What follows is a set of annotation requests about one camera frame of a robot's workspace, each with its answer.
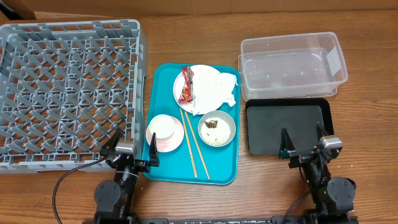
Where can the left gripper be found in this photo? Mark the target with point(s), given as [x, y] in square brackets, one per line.
[143, 165]

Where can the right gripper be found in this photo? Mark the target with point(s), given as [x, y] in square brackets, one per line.
[306, 157]

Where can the pink bowl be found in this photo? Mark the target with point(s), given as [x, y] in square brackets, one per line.
[172, 143]

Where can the white cup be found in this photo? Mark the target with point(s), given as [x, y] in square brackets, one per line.
[162, 125]

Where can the red snack wrapper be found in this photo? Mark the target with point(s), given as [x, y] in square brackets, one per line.
[186, 95]

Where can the brown food scrap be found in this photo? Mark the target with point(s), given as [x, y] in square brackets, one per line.
[211, 123]

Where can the white rice pile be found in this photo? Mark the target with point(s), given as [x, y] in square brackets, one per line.
[216, 136]

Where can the grey bowl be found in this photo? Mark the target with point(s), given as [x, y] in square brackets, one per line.
[222, 115]

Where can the white napkin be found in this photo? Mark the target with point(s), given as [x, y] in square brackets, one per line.
[212, 90]

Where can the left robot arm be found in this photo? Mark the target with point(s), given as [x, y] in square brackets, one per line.
[114, 197]

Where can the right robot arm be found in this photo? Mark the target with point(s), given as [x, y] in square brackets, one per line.
[332, 196]

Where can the grey dishwasher rack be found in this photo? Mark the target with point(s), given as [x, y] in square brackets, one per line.
[66, 87]

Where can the black plastic tray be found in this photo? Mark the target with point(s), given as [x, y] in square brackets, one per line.
[299, 116]

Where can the clear plastic bin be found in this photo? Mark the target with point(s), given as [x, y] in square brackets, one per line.
[291, 66]

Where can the teal plastic tray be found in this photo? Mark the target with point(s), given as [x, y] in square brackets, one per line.
[176, 165]

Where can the large white plate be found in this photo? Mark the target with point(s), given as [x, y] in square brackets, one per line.
[179, 82]

